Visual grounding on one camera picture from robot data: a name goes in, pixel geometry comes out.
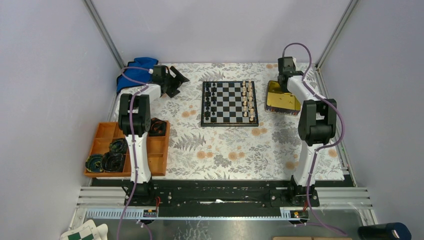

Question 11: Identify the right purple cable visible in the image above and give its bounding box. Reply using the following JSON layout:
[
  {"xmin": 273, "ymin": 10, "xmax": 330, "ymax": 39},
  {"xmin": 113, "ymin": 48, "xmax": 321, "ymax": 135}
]
[{"xmin": 282, "ymin": 42, "xmax": 349, "ymax": 237}]

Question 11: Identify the orange compartment tray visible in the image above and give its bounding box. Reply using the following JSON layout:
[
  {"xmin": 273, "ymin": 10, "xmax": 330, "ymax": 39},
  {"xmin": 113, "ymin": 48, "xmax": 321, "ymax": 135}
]
[{"xmin": 83, "ymin": 121, "xmax": 171, "ymax": 178}]

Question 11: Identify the gold tin box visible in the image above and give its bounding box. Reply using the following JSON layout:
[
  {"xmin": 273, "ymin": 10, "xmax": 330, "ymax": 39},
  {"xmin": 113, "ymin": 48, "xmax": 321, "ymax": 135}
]
[{"xmin": 265, "ymin": 80, "xmax": 301, "ymax": 116}]

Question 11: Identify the dark blue bottle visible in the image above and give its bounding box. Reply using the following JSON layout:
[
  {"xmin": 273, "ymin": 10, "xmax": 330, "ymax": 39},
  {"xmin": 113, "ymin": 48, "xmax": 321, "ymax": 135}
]
[{"xmin": 357, "ymin": 222, "xmax": 412, "ymax": 240}]

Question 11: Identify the blue cloth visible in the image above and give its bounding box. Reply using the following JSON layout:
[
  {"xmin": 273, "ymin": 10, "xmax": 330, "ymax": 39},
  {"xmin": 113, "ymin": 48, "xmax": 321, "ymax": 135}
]
[{"xmin": 116, "ymin": 57, "xmax": 159, "ymax": 94}]

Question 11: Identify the green black swirl disc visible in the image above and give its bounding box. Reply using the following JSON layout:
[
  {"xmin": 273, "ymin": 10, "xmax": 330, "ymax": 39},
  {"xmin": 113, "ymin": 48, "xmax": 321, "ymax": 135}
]
[{"xmin": 85, "ymin": 154, "xmax": 104, "ymax": 173}]

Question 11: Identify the black orange swirl object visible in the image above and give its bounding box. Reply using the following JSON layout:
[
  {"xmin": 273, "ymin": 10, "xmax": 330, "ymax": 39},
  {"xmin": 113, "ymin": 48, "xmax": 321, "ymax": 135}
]
[{"xmin": 149, "ymin": 117, "xmax": 167, "ymax": 137}]

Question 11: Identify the dark green swirl object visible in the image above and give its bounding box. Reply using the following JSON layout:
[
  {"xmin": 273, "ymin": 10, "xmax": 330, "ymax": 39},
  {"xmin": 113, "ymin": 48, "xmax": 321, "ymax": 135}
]
[{"xmin": 108, "ymin": 138, "xmax": 128, "ymax": 155}]

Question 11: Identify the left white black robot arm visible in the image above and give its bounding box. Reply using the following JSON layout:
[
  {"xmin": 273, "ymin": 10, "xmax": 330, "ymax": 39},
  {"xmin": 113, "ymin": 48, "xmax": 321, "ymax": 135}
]
[{"xmin": 118, "ymin": 64, "xmax": 188, "ymax": 206}]

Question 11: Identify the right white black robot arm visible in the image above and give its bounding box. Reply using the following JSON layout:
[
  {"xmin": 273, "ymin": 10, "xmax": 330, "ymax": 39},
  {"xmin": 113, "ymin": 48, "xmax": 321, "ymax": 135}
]
[{"xmin": 277, "ymin": 56, "xmax": 337, "ymax": 207}]

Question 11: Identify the black swirl coaster in tray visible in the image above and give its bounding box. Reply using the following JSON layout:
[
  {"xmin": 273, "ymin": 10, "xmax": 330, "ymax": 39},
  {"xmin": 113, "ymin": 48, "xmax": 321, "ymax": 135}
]
[{"xmin": 101, "ymin": 152, "xmax": 125, "ymax": 173}]

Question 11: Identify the black mounting base rail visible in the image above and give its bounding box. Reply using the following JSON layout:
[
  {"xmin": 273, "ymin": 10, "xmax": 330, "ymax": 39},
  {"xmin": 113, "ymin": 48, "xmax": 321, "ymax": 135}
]
[{"xmin": 121, "ymin": 180, "xmax": 320, "ymax": 208}]

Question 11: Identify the black white chess board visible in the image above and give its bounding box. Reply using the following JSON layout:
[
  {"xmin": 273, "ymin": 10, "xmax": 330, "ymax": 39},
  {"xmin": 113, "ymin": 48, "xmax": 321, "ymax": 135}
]
[{"xmin": 200, "ymin": 80, "xmax": 259, "ymax": 127}]

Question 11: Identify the folded green chess mat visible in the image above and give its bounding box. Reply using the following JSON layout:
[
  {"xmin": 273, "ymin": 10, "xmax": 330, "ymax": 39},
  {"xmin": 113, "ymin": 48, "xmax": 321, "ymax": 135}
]
[{"xmin": 59, "ymin": 219, "xmax": 109, "ymax": 240}]

